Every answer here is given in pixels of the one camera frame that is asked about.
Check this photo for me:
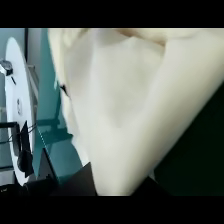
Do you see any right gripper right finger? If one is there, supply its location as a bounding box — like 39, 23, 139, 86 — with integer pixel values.
131, 175, 170, 197

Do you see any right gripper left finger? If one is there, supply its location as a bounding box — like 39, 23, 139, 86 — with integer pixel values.
58, 162, 98, 197

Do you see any cream shirt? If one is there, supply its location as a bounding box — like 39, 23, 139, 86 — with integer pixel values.
47, 28, 224, 197

